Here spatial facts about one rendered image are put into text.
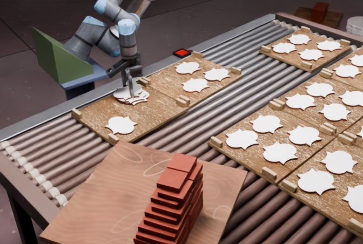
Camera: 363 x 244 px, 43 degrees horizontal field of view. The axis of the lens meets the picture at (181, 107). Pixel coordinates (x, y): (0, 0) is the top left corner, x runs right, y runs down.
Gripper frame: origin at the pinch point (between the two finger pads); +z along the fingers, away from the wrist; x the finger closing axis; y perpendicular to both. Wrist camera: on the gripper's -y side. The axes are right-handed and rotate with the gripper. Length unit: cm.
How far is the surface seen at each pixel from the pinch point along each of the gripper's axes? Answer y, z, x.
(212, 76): 45.1, 1.7, -1.8
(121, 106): -5.5, 2.7, -6.1
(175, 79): 27.4, 2.7, 5.2
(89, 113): -20.3, 2.8, -5.3
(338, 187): 48, 3, -93
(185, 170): -14, -28, -92
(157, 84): 17.3, 2.7, 4.8
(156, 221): -25, -19, -98
